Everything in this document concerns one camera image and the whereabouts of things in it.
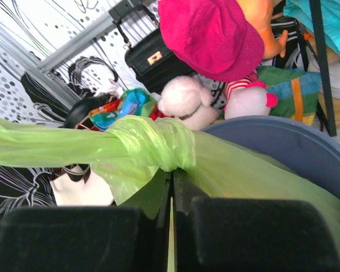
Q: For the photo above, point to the black handbag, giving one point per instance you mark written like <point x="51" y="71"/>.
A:
<point x="152" y="61"/>

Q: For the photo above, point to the magenta hanging cloth bag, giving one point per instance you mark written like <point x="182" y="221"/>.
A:
<point x="212" y="37"/>

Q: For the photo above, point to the teal cloth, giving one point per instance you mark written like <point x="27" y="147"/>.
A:
<point x="301" y="11"/>

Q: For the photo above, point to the white round plush pink hands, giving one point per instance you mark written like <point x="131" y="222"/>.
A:
<point x="248" y="97"/>

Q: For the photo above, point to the cream canvas tote bag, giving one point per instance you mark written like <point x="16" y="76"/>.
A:
<point x="92" y="192"/>

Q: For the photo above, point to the blue trash bin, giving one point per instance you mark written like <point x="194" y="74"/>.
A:
<point x="307" y="151"/>

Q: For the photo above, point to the red cloth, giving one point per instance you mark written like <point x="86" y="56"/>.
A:
<point x="155" y="114"/>

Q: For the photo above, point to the green trash bag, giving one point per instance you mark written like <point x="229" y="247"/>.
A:
<point x="130" y="152"/>

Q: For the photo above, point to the orange plush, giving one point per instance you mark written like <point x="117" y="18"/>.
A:
<point x="259" y="13"/>

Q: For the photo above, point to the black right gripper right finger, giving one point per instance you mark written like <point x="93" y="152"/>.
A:
<point x="226" y="234"/>

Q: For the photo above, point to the rainbow striped bag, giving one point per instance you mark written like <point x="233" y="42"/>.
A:
<point x="296" y="90"/>

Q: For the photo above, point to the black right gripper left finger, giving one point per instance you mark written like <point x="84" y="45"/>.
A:
<point x="131" y="237"/>

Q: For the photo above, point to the white fluffy plush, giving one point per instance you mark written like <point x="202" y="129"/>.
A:
<point x="185" y="99"/>

